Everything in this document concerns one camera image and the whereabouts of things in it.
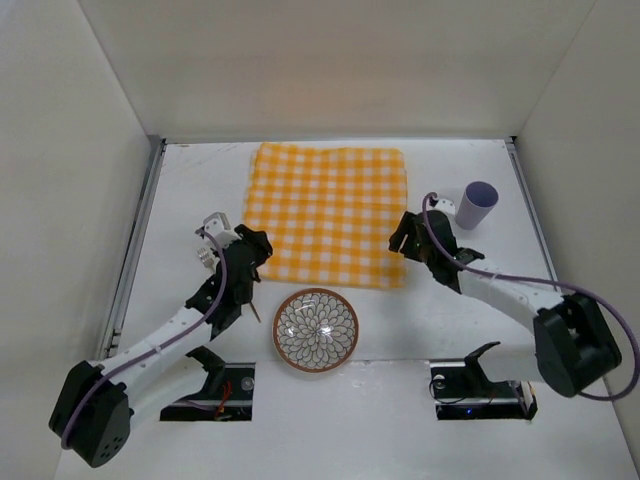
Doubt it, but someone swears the purple cable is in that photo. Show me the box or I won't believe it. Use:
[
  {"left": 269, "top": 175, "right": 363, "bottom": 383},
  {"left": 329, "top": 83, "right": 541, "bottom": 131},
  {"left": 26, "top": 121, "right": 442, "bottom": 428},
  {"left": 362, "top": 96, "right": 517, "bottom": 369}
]
[
  {"left": 60, "top": 227, "right": 229, "bottom": 450},
  {"left": 422, "top": 192, "right": 640, "bottom": 403}
]

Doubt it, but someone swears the lilac paper cup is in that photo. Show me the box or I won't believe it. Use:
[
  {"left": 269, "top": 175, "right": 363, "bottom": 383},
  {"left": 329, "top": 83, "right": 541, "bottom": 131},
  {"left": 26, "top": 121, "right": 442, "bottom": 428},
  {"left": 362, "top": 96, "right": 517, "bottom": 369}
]
[{"left": 455, "top": 181, "right": 499, "bottom": 230}]

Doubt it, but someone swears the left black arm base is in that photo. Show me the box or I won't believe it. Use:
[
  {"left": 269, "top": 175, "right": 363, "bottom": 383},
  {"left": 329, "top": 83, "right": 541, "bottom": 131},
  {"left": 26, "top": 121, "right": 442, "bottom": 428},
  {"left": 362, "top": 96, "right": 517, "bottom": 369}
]
[{"left": 159, "top": 346, "right": 256, "bottom": 422}]

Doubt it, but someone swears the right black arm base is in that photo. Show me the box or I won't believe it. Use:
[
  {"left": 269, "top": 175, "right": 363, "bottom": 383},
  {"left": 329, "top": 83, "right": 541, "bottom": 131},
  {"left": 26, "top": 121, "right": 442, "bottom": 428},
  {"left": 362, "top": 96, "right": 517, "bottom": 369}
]
[{"left": 428, "top": 341, "right": 538, "bottom": 421}]

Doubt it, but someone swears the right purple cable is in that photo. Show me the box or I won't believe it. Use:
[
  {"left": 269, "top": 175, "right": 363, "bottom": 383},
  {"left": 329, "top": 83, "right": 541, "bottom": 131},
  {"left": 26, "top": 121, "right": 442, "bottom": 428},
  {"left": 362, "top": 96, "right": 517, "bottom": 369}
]
[{"left": 422, "top": 192, "right": 640, "bottom": 403}]

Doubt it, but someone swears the yellow white checkered cloth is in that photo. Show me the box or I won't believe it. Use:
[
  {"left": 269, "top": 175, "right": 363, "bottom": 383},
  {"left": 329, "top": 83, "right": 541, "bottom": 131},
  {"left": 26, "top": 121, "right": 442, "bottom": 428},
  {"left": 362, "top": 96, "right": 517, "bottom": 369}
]
[{"left": 244, "top": 142, "right": 408, "bottom": 289}]

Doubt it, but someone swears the copper spoon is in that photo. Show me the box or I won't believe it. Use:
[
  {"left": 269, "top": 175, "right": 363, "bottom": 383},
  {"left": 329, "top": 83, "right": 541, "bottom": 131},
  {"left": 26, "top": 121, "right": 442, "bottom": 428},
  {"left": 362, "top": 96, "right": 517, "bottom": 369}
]
[{"left": 250, "top": 302, "right": 262, "bottom": 323}]

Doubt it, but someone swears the floral patterned bowl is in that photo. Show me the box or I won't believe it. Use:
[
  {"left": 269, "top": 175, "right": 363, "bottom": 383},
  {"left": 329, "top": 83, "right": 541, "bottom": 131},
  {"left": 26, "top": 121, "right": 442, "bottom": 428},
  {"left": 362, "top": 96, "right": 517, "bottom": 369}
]
[{"left": 272, "top": 288, "right": 359, "bottom": 373}]

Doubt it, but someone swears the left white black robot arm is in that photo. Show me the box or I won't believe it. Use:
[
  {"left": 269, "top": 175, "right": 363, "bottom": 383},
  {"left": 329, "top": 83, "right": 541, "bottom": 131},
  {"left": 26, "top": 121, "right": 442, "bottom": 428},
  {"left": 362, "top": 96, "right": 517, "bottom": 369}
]
[{"left": 49, "top": 224, "right": 273, "bottom": 468}]

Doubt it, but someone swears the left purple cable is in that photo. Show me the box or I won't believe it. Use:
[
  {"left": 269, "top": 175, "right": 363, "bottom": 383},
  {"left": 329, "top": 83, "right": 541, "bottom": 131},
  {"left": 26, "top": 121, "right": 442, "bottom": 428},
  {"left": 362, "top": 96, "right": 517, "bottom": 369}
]
[{"left": 60, "top": 227, "right": 229, "bottom": 450}]

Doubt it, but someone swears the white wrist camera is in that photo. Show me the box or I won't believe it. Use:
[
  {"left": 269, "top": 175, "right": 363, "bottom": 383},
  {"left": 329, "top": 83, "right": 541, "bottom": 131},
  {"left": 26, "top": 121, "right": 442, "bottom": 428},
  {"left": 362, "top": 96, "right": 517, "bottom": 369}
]
[
  {"left": 429, "top": 197, "right": 456, "bottom": 215},
  {"left": 195, "top": 212, "right": 239, "bottom": 248}
]

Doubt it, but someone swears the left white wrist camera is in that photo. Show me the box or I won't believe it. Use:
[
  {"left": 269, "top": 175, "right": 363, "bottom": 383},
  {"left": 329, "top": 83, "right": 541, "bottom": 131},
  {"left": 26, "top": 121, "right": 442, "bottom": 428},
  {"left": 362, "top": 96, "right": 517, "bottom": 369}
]
[{"left": 195, "top": 212, "right": 239, "bottom": 248}]

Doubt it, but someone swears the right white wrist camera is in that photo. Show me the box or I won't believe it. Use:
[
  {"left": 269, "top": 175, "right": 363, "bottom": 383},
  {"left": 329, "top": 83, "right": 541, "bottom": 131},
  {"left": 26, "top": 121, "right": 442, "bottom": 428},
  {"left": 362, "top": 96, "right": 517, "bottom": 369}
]
[{"left": 429, "top": 197, "right": 456, "bottom": 215}]

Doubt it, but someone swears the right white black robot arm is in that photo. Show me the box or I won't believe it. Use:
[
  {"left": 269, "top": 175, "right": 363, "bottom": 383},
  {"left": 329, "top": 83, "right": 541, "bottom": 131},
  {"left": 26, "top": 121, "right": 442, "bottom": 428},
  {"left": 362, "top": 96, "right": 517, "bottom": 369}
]
[{"left": 389, "top": 210, "right": 622, "bottom": 398}]

